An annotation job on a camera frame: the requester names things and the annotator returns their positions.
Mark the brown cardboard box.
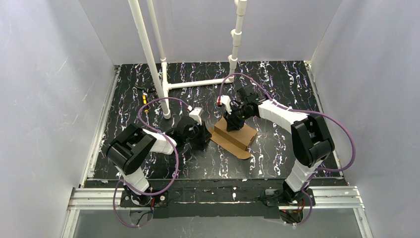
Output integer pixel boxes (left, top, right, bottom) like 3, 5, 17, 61
209, 118, 257, 160

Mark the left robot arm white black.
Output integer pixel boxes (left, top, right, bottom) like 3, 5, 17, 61
106, 116, 212, 196

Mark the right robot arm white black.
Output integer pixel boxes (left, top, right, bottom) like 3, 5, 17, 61
216, 86, 335, 193

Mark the black small tool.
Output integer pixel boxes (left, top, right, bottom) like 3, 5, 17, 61
134, 85, 156, 93

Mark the yellow black screwdriver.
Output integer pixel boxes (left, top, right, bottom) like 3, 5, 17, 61
142, 92, 150, 113

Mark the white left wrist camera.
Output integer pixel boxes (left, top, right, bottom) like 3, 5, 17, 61
189, 107, 203, 125

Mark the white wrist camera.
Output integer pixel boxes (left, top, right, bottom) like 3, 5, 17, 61
216, 95, 232, 114
189, 107, 203, 125

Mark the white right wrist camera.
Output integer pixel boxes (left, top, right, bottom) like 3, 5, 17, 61
216, 95, 232, 114

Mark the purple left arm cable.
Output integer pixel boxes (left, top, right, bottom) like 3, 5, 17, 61
112, 97, 194, 229

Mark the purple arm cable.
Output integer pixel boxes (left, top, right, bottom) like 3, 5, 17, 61
218, 72, 356, 227
112, 97, 194, 229

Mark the white PVC pipe frame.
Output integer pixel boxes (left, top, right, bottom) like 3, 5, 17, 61
128, 0, 248, 119

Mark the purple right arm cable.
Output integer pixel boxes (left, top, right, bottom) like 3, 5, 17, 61
218, 72, 356, 227

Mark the aluminium front rail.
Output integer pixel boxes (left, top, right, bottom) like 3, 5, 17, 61
61, 185, 373, 238

